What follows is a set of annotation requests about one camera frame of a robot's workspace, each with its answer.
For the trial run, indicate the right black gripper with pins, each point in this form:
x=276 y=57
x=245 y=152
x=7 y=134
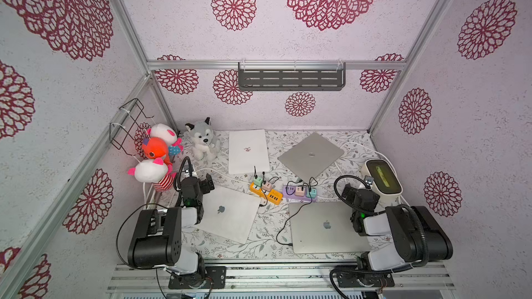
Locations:
x=351 y=193

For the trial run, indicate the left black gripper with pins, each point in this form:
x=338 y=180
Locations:
x=206 y=187

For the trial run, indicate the pink charger plug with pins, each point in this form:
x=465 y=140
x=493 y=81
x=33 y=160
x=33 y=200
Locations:
x=267 y=186

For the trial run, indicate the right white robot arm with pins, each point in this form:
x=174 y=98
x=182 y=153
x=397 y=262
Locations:
x=417 y=238

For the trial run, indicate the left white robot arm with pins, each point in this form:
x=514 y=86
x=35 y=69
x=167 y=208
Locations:
x=156 y=240

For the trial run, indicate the white laptop front left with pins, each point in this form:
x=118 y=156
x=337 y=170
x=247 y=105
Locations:
x=229 y=214

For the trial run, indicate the white laptop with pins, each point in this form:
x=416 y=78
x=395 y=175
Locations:
x=248 y=152
x=229 y=214

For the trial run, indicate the silver laptop front right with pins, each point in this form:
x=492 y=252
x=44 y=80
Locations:
x=324 y=227

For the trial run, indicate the silver laptop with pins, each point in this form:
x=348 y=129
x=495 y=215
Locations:
x=324 y=227
x=309 y=158

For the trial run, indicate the green charger plug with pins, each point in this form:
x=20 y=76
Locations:
x=258 y=182

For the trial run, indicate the white laptop back left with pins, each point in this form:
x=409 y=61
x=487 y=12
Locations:
x=248 y=152

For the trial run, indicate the silver laptop back right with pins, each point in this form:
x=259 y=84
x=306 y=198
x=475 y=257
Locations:
x=309 y=158

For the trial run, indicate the cream box green display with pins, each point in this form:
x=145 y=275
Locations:
x=386 y=183

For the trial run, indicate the white pink plush striped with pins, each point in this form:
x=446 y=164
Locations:
x=154 y=171

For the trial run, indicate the grey husky plush toy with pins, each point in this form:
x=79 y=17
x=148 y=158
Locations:
x=206 y=144

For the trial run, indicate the white pink plush top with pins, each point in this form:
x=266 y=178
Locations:
x=165 y=133

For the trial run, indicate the purple power strip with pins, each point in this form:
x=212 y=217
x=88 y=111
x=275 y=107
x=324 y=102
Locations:
x=299 y=193

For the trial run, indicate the orange power strip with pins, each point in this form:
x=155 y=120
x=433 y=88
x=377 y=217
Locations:
x=272 y=195

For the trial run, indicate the floral table mat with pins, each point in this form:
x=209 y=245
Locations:
x=270 y=236

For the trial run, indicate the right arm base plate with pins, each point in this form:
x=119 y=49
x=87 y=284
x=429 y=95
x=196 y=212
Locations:
x=363 y=278

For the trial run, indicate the black wire basket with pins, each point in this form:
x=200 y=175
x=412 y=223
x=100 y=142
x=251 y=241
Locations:
x=128 y=134

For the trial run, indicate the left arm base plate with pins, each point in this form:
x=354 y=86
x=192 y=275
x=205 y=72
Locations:
x=204 y=278

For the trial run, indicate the aluminium front rail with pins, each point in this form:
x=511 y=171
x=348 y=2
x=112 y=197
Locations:
x=276 y=278

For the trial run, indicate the grey metal wall shelf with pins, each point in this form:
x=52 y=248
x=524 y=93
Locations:
x=291 y=79

